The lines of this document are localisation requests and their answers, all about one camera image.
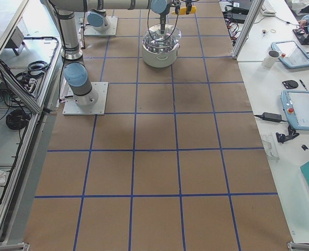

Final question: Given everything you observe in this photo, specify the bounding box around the aluminium frame post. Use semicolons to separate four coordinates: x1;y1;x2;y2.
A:
231;0;264;60

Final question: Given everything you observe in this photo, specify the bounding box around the white mug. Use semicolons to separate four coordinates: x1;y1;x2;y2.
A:
261;50;280;69

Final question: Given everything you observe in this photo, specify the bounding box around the blue teach pendant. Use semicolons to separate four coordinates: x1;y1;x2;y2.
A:
281;90;309;131
271;40;309;69

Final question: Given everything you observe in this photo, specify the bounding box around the blue teach pendant near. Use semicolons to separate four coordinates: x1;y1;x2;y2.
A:
281;90;309;131

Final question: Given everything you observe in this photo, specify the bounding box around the blue teach pendant far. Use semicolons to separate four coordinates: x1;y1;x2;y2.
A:
271;40;309;69

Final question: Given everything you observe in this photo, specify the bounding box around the coiled black cable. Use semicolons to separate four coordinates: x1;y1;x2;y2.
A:
5;108;31;131

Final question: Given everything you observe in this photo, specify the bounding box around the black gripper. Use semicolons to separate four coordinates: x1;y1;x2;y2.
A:
172;0;197;16
160;14;167;33

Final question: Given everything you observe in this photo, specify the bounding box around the brown gridded table mat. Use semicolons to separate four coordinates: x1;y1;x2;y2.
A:
24;1;291;250

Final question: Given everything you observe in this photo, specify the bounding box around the black power adapter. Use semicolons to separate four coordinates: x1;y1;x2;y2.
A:
261;112;283;123

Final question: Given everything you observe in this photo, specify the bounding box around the glass pot lid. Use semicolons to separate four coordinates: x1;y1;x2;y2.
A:
142;24;182;49

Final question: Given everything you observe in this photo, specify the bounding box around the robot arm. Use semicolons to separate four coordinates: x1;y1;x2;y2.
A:
83;1;196;34
49;1;171;106

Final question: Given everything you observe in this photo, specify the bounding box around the pale green cooking pot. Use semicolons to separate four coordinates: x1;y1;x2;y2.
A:
142;40;180;68

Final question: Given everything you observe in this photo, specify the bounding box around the yellow corn cob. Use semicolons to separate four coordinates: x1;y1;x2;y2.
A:
171;6;196;16

